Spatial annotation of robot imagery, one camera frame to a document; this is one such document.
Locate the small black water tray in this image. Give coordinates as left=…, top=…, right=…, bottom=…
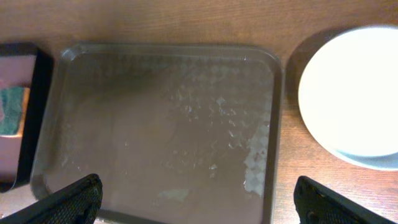
left=1, top=42, right=54, bottom=194

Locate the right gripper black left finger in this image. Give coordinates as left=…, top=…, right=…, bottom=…
left=1, top=174, right=103, bottom=224

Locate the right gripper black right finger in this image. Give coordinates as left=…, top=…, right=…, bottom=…
left=294, top=175, right=394, bottom=224

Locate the pale green stained plate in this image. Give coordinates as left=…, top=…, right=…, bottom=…
left=298, top=25, right=397, bottom=171

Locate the large brown serving tray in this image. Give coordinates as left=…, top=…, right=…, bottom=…
left=30, top=43, right=284, bottom=223

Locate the green and orange sponge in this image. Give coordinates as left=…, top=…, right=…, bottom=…
left=1, top=86, right=30, bottom=138

